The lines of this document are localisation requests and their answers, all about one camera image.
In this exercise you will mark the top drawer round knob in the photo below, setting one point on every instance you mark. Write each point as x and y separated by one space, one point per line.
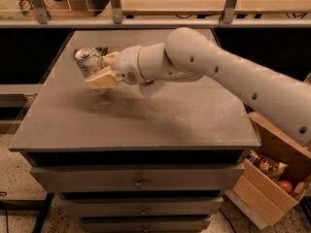
138 184

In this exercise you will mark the red apple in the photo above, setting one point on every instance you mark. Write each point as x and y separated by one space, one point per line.
286 186

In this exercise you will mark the crumpled snack bag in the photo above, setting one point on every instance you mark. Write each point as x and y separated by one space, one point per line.
272 168

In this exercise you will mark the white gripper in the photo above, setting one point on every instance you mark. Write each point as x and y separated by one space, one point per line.
127 64

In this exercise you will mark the right metal railing post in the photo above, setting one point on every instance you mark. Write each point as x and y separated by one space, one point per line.
228 12

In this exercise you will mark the colourful bottle behind glass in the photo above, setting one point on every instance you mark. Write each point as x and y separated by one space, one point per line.
26 8

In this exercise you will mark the grey drawer cabinet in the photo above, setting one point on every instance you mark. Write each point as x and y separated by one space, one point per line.
185 141

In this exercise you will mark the metal railing post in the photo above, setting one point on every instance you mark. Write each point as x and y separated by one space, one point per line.
116 11
40 11
228 12

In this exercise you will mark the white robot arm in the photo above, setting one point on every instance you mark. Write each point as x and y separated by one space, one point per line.
186 54

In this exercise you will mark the dark snack bar wrapper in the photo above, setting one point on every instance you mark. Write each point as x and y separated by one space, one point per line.
85 52

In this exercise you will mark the left metal railing post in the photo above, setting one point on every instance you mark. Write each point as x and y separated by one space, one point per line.
40 11

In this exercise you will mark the middle metal railing post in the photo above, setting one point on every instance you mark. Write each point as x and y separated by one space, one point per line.
116 11

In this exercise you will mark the white green 7up can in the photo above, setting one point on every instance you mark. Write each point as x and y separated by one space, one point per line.
90 63

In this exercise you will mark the open cardboard box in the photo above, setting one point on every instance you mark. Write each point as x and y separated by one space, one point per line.
262 200

